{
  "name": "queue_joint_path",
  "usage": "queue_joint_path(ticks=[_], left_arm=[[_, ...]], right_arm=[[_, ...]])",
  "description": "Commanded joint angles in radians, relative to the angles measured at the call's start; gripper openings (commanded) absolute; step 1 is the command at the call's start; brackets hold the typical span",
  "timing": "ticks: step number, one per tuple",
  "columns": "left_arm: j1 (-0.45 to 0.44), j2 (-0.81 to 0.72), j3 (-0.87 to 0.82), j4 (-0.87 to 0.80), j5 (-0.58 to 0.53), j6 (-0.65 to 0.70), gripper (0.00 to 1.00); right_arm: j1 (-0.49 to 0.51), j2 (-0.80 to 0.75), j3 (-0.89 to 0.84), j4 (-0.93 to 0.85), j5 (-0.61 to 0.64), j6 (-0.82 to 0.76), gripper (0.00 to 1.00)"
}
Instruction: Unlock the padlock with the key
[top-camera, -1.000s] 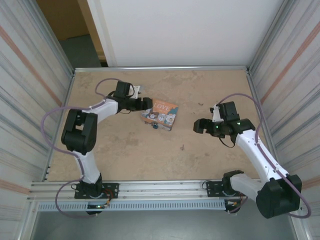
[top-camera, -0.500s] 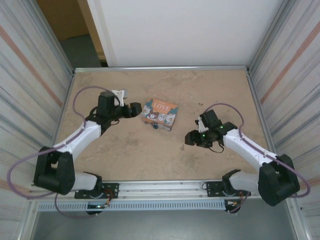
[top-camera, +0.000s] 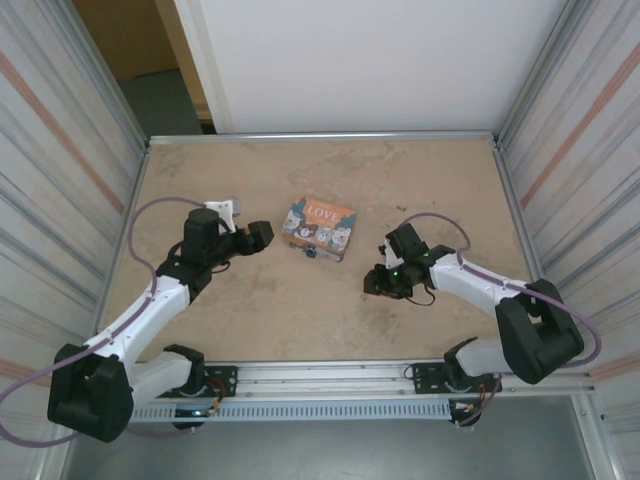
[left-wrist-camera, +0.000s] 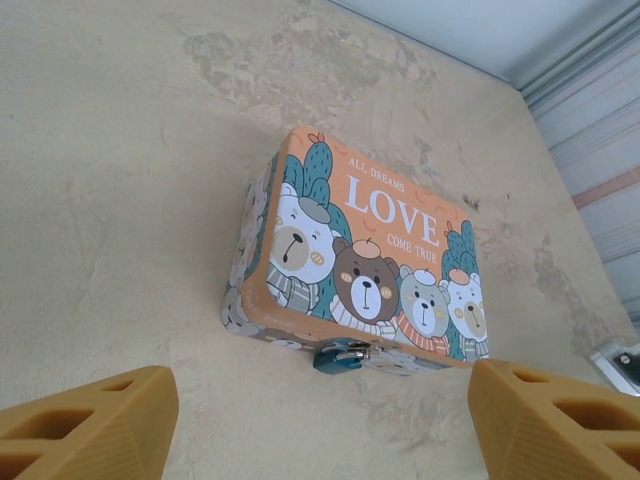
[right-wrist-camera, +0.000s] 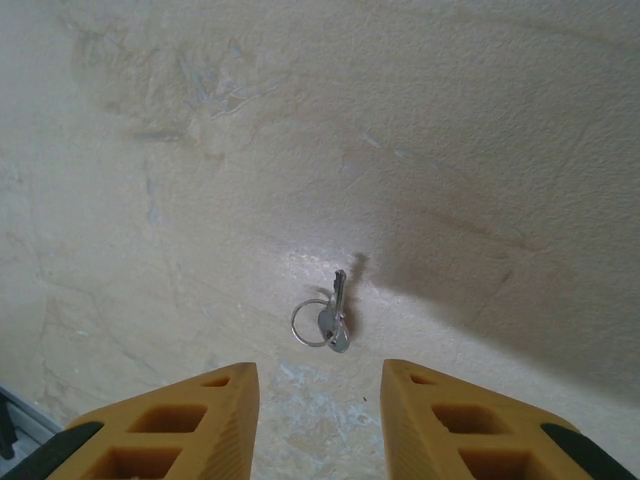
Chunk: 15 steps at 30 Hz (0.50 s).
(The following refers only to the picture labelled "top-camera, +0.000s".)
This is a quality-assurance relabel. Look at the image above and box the orange LOVE tin box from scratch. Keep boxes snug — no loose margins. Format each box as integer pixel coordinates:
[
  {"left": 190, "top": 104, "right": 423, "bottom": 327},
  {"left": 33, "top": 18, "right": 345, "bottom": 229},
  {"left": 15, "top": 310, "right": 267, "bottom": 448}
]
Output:
[{"left": 279, "top": 193, "right": 359, "bottom": 265}]

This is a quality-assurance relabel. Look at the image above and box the aluminium table side bar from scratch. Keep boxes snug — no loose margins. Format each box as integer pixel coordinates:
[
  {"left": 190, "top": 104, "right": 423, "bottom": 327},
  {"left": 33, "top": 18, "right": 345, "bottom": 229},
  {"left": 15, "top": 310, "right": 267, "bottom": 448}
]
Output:
[
  {"left": 92, "top": 142, "right": 154, "bottom": 361},
  {"left": 492, "top": 139, "right": 569, "bottom": 359}
]

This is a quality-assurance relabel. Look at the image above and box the aluminium table edge bar long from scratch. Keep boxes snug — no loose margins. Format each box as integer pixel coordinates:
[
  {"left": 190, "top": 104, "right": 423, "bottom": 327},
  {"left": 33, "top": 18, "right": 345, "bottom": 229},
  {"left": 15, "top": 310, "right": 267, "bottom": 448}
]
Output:
[{"left": 147, "top": 130, "right": 501, "bottom": 147}]

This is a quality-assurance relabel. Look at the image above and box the brown cardboard panel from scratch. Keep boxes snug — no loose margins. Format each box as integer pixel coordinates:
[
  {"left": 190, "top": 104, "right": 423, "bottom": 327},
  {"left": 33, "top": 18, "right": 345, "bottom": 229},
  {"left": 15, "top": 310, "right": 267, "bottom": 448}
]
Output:
[{"left": 73, "top": 0, "right": 180, "bottom": 81}]

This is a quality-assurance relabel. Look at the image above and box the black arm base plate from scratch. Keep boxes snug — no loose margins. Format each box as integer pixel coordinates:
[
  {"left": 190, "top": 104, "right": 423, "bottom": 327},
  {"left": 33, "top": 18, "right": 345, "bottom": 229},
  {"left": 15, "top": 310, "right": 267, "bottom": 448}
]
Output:
[
  {"left": 405, "top": 360, "right": 503, "bottom": 397},
  {"left": 202, "top": 364, "right": 239, "bottom": 399}
]

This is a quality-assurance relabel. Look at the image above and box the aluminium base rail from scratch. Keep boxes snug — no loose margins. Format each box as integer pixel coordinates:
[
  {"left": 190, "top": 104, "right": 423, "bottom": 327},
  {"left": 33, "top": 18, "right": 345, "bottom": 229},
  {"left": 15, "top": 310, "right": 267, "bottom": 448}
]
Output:
[{"left": 132, "top": 357, "right": 599, "bottom": 404}]

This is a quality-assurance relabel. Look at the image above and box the grey slotted cable duct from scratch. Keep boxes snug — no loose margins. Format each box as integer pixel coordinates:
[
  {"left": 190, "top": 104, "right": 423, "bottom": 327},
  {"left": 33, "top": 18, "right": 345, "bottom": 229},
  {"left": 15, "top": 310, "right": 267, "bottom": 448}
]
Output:
[{"left": 128, "top": 402, "right": 452, "bottom": 425}]

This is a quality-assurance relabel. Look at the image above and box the white door frame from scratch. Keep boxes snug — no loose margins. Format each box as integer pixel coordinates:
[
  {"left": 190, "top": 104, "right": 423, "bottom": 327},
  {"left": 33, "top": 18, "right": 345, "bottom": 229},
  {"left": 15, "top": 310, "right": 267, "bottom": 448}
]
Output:
[{"left": 172, "top": 0, "right": 236, "bottom": 135}]

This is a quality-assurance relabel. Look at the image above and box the aluminium frame upright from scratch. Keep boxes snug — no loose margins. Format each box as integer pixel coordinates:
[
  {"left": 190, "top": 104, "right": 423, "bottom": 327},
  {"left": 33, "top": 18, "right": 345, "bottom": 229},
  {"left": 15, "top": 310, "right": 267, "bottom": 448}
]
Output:
[
  {"left": 52, "top": 0, "right": 151, "bottom": 149},
  {"left": 497, "top": 0, "right": 591, "bottom": 146}
]

